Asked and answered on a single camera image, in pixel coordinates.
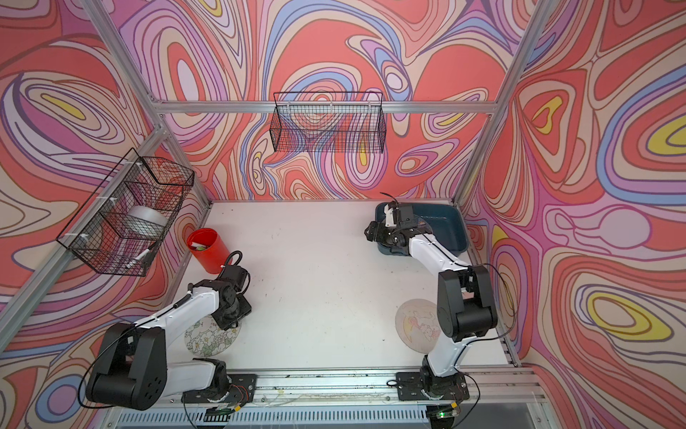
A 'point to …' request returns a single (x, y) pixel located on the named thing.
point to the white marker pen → (138, 257)
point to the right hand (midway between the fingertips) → (375, 239)
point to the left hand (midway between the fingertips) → (245, 316)
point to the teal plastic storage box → (441, 221)
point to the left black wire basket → (119, 226)
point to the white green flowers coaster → (204, 337)
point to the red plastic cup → (209, 248)
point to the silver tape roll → (145, 222)
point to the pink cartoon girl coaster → (417, 323)
